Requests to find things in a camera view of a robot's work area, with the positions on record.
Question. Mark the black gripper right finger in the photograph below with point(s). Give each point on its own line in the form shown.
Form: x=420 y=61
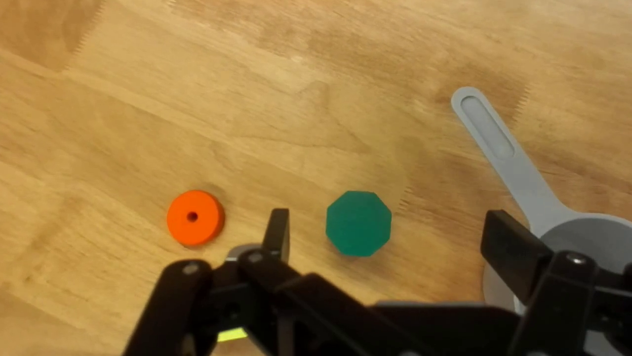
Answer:
x=513 y=259

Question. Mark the yellow-green cube block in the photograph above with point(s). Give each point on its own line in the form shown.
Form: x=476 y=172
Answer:
x=231 y=334

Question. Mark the orange disc near yellow block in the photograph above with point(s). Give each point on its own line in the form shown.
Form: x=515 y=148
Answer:
x=193 y=218

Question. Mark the gray pot with handle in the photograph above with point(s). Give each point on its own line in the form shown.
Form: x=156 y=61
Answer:
x=602 y=237

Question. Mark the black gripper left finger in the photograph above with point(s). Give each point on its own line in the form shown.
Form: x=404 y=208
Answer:
x=276 y=235

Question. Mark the green octagonal block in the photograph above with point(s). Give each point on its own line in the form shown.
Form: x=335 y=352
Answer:
x=357 y=224

